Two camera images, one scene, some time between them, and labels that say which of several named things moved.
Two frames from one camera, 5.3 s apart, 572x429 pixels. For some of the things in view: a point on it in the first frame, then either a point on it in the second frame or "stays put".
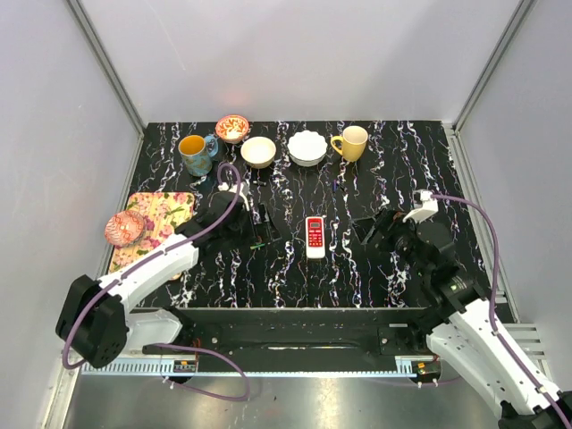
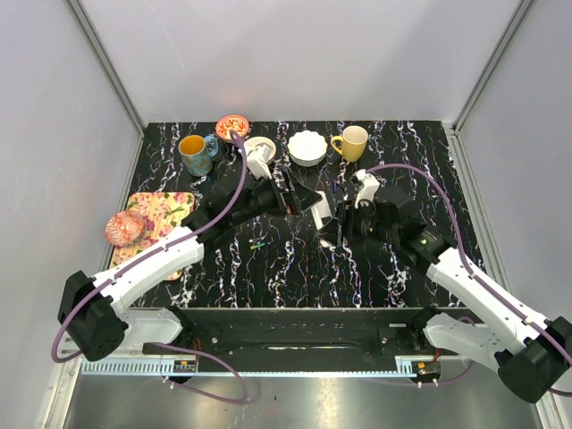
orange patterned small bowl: x=231 y=128 stays put
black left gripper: x=265 y=231 → x=302 y=197
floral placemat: x=162 y=214 stays put
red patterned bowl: x=124 y=228 stays put
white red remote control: x=315 y=237 → x=321 y=211
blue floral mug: x=197 y=153 stays put
